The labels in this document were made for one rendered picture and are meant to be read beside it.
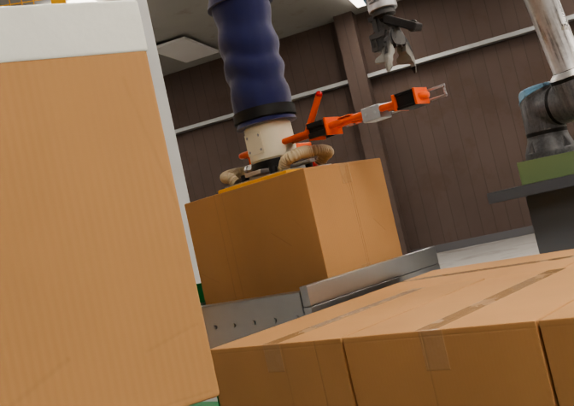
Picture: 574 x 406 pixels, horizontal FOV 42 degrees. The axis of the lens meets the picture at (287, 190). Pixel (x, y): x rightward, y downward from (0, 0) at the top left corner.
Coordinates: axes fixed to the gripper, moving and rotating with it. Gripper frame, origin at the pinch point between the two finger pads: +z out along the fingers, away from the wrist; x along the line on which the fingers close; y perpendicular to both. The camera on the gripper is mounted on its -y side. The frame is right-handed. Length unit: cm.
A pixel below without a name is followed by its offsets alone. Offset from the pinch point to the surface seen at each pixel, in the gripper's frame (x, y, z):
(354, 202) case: 2.5, 27.6, 34.6
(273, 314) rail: 40, 38, 62
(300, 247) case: 23, 37, 45
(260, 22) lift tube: 3, 50, -34
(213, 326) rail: 40, 65, 63
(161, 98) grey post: -159, 305, -79
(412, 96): 4.0, -3.4, 8.4
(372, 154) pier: -749, 546, -51
